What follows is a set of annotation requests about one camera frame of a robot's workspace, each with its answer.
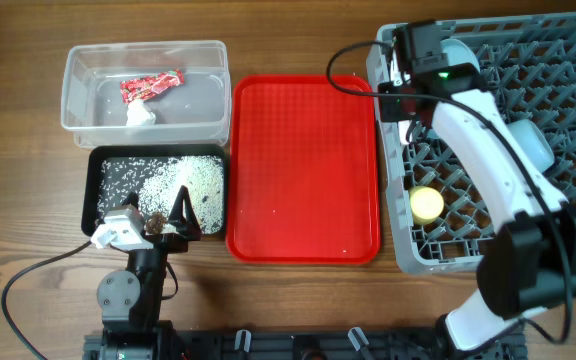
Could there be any white napkin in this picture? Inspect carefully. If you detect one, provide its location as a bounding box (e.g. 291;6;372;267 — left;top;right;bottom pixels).
126;99;156;126

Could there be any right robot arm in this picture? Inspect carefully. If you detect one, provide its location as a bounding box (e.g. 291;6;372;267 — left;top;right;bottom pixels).
369;63;576;359

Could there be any red snack wrapper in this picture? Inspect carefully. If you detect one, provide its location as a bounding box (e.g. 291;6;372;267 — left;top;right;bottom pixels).
119;69;184;104

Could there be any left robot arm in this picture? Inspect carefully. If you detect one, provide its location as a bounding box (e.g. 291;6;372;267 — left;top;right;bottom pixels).
83;186;202;360

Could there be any grey dishwasher rack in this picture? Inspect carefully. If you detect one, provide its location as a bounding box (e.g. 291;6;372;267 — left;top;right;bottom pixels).
375;12;576;274

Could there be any clear plastic bin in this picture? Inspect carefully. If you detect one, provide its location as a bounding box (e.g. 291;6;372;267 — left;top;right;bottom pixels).
61;40;232;148

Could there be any yellow plastic cup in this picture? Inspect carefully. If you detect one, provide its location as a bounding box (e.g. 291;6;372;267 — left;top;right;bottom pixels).
409;186;445;225

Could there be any large light blue plate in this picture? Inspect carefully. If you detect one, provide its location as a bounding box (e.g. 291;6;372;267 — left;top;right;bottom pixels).
440;38;480;71

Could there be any black plastic tray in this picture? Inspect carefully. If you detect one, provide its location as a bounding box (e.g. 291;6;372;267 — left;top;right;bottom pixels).
81;144;228;236

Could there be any small light blue bowl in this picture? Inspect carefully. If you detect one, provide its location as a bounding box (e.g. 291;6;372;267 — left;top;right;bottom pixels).
508;119;555;173

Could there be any red serving tray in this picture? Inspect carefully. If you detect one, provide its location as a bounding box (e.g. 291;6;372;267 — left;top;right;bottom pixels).
226;75;381;265

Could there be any rice and brown food waste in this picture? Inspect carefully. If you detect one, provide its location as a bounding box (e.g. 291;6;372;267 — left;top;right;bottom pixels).
96;155;225;235

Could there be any white plastic fork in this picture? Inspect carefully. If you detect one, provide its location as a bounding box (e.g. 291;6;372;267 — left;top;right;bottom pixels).
397;120;412;146

